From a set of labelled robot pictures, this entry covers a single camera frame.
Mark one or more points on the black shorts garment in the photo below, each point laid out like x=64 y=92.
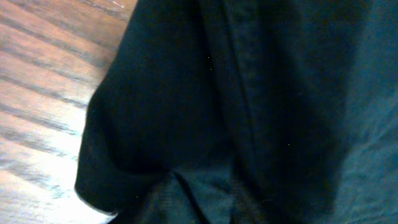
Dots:
x=247 y=111

